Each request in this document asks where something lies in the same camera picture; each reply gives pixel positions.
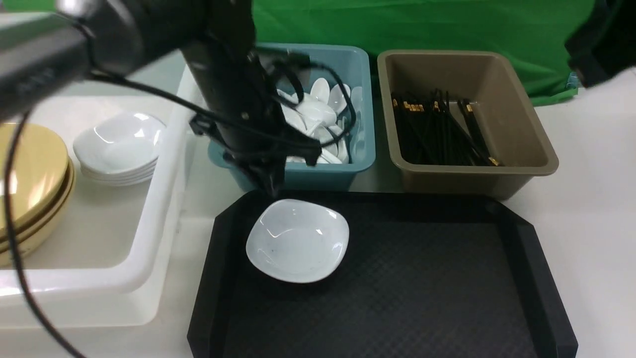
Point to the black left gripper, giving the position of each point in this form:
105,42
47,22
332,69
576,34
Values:
240,89

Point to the white square dish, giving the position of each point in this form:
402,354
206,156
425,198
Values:
298,241

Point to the yellow noodle bowl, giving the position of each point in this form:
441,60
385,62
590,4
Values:
39,170

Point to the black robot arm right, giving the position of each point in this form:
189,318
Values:
604,45

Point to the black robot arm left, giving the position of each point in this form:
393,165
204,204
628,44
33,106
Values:
108,40

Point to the yellow bowl in tub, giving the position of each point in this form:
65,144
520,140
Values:
32,236

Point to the pile of white spoons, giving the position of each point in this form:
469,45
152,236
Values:
323,115

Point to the teal plastic bin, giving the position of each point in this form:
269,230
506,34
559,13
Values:
353,66

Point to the stack of white dishes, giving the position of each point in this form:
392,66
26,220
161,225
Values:
122,150

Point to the large white plastic tub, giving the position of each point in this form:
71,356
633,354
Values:
106,262

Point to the bundle of black chopsticks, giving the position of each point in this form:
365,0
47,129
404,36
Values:
429,134

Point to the black serving tray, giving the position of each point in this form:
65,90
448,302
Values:
424,276

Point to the brown plastic bin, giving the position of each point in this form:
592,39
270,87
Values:
512,130

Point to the green cloth backdrop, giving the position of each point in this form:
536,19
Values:
531,34

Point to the blue binder clip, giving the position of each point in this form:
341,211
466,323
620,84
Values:
573,81

